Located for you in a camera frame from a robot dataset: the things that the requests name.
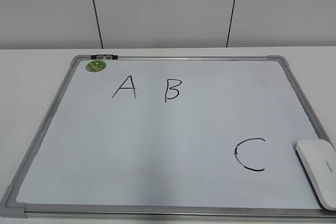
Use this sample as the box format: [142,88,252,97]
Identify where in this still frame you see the white whiteboard eraser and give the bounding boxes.
[296,139,335,211]

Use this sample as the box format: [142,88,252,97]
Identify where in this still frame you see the round green magnet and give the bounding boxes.
[86,60,107,72]

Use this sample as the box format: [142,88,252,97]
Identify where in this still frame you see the black silver hanging clip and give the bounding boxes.
[91,54,119,60]

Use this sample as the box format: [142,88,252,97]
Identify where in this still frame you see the white magnetic whiteboard grey frame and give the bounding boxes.
[1,55,335,222]

